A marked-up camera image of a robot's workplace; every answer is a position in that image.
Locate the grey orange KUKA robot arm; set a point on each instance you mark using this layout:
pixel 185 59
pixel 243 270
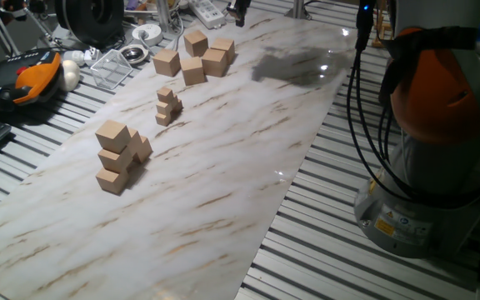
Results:
pixel 436 91

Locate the metal bowl with white rim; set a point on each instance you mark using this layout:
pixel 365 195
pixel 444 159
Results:
pixel 133 54

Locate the black orange teach pendant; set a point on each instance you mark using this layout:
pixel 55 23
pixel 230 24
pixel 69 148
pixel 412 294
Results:
pixel 19 81

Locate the white power adapter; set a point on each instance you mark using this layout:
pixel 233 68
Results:
pixel 75 56

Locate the white egg shaped object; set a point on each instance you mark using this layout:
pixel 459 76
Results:
pixel 70 75

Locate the white power strip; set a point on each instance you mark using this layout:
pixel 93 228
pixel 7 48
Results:
pixel 206 12

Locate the large wooden cube block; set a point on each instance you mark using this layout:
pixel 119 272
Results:
pixel 193 71
pixel 195 43
pixel 214 63
pixel 167 63
pixel 225 46

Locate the round white power socket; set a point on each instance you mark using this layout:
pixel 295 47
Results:
pixel 148 34

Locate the clear gridded plastic box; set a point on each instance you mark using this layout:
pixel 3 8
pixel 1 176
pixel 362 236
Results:
pixel 111 68

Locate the aluminium frame post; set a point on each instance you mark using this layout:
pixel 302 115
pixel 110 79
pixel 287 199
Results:
pixel 298 9
pixel 163 14

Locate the black filament spool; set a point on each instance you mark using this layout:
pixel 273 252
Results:
pixel 90 21

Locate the small wooden cube block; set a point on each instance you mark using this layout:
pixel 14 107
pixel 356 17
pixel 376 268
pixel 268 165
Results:
pixel 163 120
pixel 178 106
pixel 163 109
pixel 175 101
pixel 165 94

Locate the marble pattern table mat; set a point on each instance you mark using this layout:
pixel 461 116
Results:
pixel 181 208

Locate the medium wooden cube block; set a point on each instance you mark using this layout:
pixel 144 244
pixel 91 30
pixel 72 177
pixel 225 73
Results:
pixel 135 141
pixel 113 136
pixel 144 150
pixel 114 161
pixel 111 181

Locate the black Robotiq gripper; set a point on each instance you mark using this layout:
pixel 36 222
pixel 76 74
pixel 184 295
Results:
pixel 241 5

